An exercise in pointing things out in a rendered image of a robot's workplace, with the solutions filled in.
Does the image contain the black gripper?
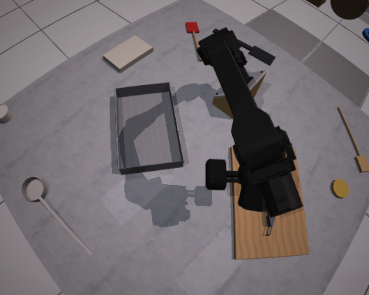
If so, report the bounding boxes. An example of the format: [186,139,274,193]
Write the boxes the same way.
[205,159,245,190]

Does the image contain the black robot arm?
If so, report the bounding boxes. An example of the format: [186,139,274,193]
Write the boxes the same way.
[196,27,303,218]

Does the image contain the grey cylinder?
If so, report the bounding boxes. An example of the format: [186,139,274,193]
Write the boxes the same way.
[0,105,13,124]

